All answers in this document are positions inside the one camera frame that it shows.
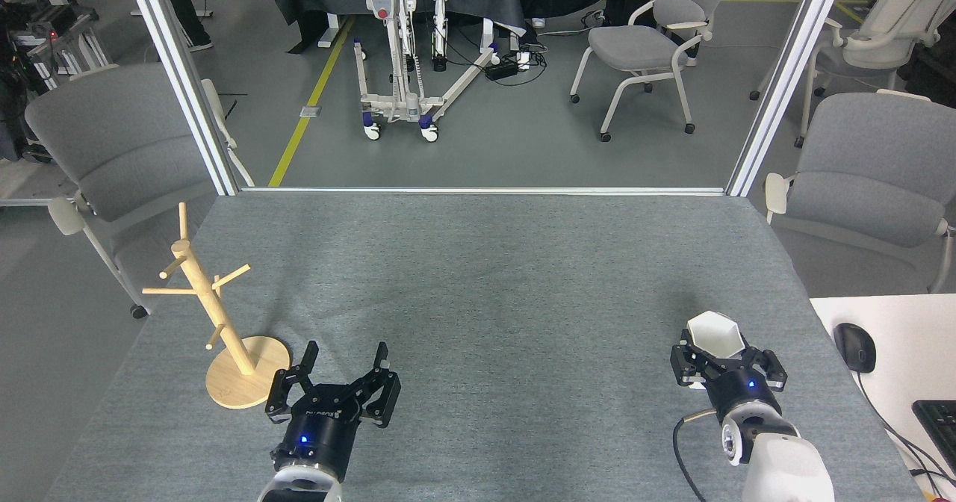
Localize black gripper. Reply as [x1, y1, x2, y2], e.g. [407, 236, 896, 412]
[670, 328, 788, 422]
[266, 341, 401, 484]

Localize power strip with plugs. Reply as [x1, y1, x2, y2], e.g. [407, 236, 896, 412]
[484, 52, 533, 81]

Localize white desk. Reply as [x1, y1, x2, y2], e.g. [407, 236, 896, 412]
[810, 294, 956, 502]

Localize wooden cup rack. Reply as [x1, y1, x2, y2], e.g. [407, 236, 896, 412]
[142, 202, 291, 410]

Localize black keyboard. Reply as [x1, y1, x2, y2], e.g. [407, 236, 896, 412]
[912, 400, 956, 477]

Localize white faceted cup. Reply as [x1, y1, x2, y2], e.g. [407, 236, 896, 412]
[685, 312, 746, 391]

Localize person's legs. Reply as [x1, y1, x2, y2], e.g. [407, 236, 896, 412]
[157, 0, 214, 52]

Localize white mesh-back chair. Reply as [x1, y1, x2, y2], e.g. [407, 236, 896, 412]
[749, 0, 956, 149]

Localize silver table edge rail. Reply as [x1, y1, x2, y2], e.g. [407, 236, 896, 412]
[239, 186, 727, 196]

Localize black mouse cable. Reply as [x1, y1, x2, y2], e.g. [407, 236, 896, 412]
[855, 371, 956, 482]

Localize grey chair with white frame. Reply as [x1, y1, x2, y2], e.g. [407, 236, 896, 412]
[25, 63, 255, 320]
[763, 89, 956, 294]
[569, 0, 736, 143]

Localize silver frame post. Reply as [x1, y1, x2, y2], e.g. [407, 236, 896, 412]
[726, 0, 851, 197]
[121, 0, 240, 196]

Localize black computer mouse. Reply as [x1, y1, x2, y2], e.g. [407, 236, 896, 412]
[834, 323, 877, 374]

